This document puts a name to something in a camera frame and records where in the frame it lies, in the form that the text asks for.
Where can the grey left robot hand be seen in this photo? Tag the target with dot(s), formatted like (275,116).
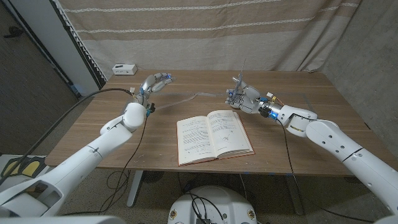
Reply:
(150,85)

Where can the grey textured backdrop cloth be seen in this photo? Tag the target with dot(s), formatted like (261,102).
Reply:
(367,62)

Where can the white robot torso base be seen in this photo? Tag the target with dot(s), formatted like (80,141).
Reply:
(224,205)

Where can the grey metal table leg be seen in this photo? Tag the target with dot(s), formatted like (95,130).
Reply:
(295,196)
(135,189)

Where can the black ribbed round object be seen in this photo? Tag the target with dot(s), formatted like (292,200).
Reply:
(153,176)

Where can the open book with red cover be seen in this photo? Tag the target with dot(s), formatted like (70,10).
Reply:
(217,137)

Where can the black backdrop frame pole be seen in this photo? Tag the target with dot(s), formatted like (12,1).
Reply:
(79,46)

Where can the beige striped curtain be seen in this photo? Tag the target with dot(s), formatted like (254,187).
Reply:
(202,37)

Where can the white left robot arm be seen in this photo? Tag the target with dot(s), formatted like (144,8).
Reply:
(77,165)

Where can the white floor platform board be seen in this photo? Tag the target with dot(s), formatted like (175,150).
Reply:
(4,157)

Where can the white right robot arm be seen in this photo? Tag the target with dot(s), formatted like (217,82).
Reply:
(342,143)

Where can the yellow black foot pedal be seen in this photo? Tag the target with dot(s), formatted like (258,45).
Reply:
(31,166)
(11,168)

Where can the white power strip box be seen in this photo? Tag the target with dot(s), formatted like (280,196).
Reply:
(124,69)

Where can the clear tape strip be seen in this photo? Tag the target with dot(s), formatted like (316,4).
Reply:
(186,99)

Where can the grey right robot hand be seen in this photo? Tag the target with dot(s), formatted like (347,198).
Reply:
(248,99)

